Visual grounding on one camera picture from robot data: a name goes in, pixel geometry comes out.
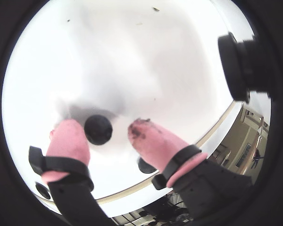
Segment pink covered gripper finger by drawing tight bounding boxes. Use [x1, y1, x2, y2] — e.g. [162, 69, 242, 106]
[28, 118, 114, 226]
[127, 118, 253, 226]

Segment large dark blueberry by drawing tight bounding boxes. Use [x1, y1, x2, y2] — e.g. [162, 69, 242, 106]
[35, 182, 53, 201]

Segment white paper sheet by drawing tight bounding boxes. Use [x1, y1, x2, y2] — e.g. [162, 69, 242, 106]
[1, 0, 241, 212]

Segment tangled black cables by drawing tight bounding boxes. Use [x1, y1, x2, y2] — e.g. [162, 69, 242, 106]
[153, 193, 191, 223]

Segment black camera lens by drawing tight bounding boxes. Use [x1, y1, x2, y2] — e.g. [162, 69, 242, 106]
[217, 31, 278, 105]

